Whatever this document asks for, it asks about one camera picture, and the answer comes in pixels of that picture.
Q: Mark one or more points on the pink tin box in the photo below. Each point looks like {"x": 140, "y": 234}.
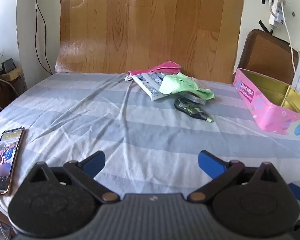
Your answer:
{"x": 269, "y": 104}

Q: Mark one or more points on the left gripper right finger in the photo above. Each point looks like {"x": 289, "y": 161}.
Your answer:
{"x": 251, "y": 201}

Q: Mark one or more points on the smartphone with lit screen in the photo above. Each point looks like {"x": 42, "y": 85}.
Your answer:
{"x": 10, "y": 142}

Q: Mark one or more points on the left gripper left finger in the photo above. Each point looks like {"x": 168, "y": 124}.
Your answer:
{"x": 54, "y": 202}

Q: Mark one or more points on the white blue tissue packet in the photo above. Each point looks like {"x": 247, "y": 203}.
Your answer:
{"x": 150, "y": 83}

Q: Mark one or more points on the striped grey bed sheet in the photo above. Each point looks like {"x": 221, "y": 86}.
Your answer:
{"x": 150, "y": 146}

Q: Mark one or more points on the yellow card case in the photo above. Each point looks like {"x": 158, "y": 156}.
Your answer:
{"x": 193, "y": 98}

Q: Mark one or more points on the pink knitted cloth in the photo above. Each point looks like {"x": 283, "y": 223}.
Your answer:
{"x": 166, "y": 67}

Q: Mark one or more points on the brown chair backrest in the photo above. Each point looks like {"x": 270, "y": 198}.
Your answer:
{"x": 268, "y": 55}

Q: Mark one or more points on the light green cloth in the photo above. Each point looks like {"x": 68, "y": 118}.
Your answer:
{"x": 173, "y": 84}

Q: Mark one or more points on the wooden pattern wall sheet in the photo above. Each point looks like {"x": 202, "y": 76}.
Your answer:
{"x": 115, "y": 36}

